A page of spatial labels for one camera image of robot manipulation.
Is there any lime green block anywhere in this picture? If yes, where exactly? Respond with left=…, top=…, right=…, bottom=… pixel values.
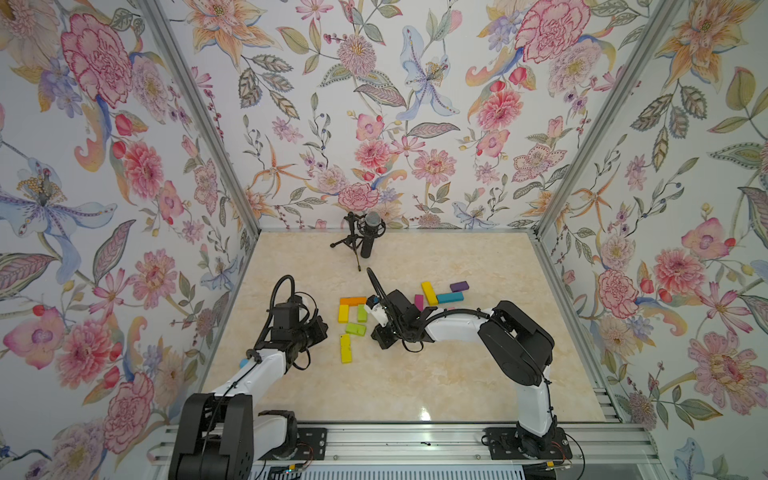
left=356, top=304, right=368, bottom=323
left=345, top=323, right=366, bottom=337

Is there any yellow short block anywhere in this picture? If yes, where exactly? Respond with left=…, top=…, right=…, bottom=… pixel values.
left=337, top=304, right=350, bottom=324

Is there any yellow long block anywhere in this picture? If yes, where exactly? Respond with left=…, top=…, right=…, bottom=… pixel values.
left=340, top=334, right=353, bottom=364

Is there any orange long block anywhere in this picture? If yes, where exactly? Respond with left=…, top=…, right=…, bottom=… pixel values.
left=339, top=297, right=367, bottom=306

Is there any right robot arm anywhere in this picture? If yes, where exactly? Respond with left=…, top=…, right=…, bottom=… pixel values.
left=365, top=290, right=573, bottom=462

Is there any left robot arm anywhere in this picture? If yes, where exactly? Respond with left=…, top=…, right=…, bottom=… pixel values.
left=167, top=294, right=328, bottom=479

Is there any yellow upright block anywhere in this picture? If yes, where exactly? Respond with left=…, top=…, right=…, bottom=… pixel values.
left=421, top=281, right=438, bottom=306

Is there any teal block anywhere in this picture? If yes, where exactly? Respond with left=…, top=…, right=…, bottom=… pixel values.
left=437, top=291, right=464, bottom=304

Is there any purple block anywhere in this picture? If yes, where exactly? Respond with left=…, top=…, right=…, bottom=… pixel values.
left=450, top=281, right=470, bottom=293

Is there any black microphone tripod stand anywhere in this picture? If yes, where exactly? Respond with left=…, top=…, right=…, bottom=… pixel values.
left=330, top=212, right=371, bottom=271

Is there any black mesh microphone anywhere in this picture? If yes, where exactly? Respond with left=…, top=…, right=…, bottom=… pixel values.
left=359, top=211, right=386, bottom=259

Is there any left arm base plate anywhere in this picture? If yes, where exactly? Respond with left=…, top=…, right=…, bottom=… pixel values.
left=259, top=427, right=328, bottom=462

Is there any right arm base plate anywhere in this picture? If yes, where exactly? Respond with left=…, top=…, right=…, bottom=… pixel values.
left=481, top=427, right=573, bottom=462

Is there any aluminium front rail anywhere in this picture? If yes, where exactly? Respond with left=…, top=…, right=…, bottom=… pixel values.
left=146, top=422, right=661, bottom=466

